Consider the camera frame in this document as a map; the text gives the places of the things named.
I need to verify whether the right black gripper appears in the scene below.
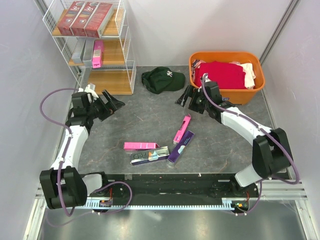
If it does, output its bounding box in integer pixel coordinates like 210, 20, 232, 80
175, 85, 210, 115

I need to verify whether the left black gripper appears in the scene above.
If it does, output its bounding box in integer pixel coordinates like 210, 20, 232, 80
86, 90, 125, 122

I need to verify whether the pink toothpaste box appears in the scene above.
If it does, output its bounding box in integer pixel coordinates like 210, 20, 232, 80
123, 142, 160, 151
173, 114, 191, 145
92, 40, 104, 69

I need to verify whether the red white toothpaste box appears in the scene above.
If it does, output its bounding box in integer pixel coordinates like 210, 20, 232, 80
84, 2, 114, 39

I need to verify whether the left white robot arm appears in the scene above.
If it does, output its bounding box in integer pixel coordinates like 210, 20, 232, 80
39, 86, 125, 211

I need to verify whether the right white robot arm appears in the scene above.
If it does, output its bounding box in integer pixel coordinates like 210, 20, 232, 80
176, 81, 293, 197

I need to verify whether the dark green baseball cap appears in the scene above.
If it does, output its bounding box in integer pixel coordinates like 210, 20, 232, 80
141, 66, 186, 95

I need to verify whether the patterned cloth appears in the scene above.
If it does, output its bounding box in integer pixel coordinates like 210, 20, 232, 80
191, 59, 206, 82

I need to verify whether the purple toothpaste box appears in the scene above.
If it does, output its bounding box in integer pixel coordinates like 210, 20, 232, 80
167, 130, 195, 166

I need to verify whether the red folded cloth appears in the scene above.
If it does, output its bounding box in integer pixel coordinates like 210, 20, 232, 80
194, 61, 246, 90

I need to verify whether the silver R&O toothpaste box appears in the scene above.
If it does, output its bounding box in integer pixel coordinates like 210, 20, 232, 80
130, 146, 170, 166

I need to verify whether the orange plastic basket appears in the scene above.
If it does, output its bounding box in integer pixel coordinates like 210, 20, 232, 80
188, 51, 266, 105

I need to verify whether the white pink cloth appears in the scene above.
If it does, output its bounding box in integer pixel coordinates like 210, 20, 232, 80
231, 61, 256, 90

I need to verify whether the white wire wooden shelf rack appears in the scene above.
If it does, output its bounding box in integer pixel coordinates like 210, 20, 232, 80
42, 0, 136, 95

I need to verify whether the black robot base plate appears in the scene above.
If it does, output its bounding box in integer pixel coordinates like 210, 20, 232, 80
89, 172, 259, 199

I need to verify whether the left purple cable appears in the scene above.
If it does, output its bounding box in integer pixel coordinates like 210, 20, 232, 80
39, 87, 133, 228

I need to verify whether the grey cable duct rail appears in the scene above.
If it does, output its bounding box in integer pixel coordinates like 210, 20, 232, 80
78, 194, 249, 211

